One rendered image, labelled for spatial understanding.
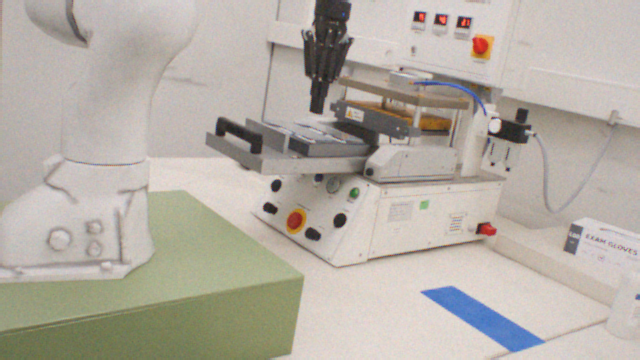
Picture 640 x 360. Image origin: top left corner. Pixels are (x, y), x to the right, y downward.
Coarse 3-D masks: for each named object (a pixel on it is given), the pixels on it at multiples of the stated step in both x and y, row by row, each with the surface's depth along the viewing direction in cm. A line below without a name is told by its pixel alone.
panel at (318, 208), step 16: (288, 176) 138; (336, 176) 128; (352, 176) 125; (272, 192) 139; (288, 192) 136; (304, 192) 132; (320, 192) 129; (256, 208) 141; (288, 208) 134; (304, 208) 130; (320, 208) 127; (336, 208) 124; (352, 208) 121; (272, 224) 135; (304, 224) 128; (320, 224) 125; (304, 240) 127; (320, 240) 123; (336, 240) 121; (320, 256) 122
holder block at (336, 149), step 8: (288, 144) 118; (296, 144) 116; (304, 144) 114; (312, 144) 114; (320, 144) 115; (328, 144) 117; (336, 144) 118; (344, 144) 119; (352, 144) 121; (360, 144) 122; (304, 152) 114; (312, 152) 114; (320, 152) 115; (328, 152) 117; (336, 152) 118; (344, 152) 119; (352, 152) 121; (360, 152) 122
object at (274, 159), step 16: (256, 128) 120; (272, 128) 115; (208, 144) 121; (224, 144) 116; (240, 144) 115; (272, 144) 115; (240, 160) 112; (256, 160) 107; (272, 160) 107; (288, 160) 109; (304, 160) 112; (320, 160) 115; (336, 160) 117; (352, 160) 120
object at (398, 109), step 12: (372, 108) 135; (384, 108) 138; (396, 108) 139; (408, 108) 146; (408, 120) 128; (420, 120) 131; (432, 120) 134; (444, 120) 136; (420, 132) 132; (432, 132) 135; (444, 132) 138
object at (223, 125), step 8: (224, 120) 116; (216, 128) 118; (224, 128) 116; (232, 128) 113; (240, 128) 111; (248, 128) 110; (240, 136) 111; (248, 136) 109; (256, 136) 108; (256, 144) 108; (256, 152) 109
